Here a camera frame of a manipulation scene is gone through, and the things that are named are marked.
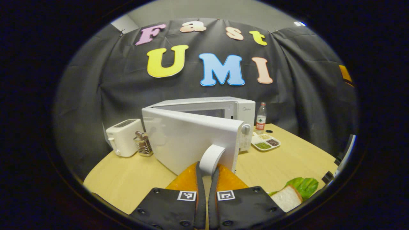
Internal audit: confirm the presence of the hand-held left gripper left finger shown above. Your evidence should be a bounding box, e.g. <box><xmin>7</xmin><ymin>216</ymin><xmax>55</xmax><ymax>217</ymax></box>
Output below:
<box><xmin>129</xmin><ymin>161</ymin><xmax>207</xmax><ymax>230</ymax></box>

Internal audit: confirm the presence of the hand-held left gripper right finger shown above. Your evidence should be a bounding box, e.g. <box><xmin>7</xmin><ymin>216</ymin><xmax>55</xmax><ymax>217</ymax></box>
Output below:
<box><xmin>208</xmin><ymin>163</ymin><xmax>286</xmax><ymax>230</ymax></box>

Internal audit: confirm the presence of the white microwave oven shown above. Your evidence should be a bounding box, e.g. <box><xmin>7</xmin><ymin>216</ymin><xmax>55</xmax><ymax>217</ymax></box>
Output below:
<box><xmin>142</xmin><ymin>96</ymin><xmax>256</xmax><ymax>176</ymax></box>

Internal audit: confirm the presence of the sandwich with lettuce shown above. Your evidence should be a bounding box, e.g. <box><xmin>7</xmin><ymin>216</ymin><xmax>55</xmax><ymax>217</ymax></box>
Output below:
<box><xmin>268</xmin><ymin>177</ymin><xmax>319</xmax><ymax>213</ymax></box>

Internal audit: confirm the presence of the clear utensil holder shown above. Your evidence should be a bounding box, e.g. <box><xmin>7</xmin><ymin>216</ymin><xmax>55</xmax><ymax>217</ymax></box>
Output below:
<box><xmin>134</xmin><ymin>130</ymin><xmax>154</xmax><ymax>157</ymax></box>

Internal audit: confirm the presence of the white divided dish of beans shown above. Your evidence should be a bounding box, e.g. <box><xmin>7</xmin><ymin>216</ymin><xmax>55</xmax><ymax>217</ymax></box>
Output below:
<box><xmin>251</xmin><ymin>133</ymin><xmax>282</xmax><ymax>151</ymax></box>

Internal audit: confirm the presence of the clear water bottle red label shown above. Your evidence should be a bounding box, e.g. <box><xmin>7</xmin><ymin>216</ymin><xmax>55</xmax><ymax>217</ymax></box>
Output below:
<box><xmin>255</xmin><ymin>102</ymin><xmax>267</xmax><ymax>134</ymax></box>

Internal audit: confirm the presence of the white toaster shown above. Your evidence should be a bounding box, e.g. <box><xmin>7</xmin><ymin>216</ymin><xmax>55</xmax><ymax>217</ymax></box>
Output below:
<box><xmin>105</xmin><ymin>119</ymin><xmax>145</xmax><ymax>157</ymax></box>

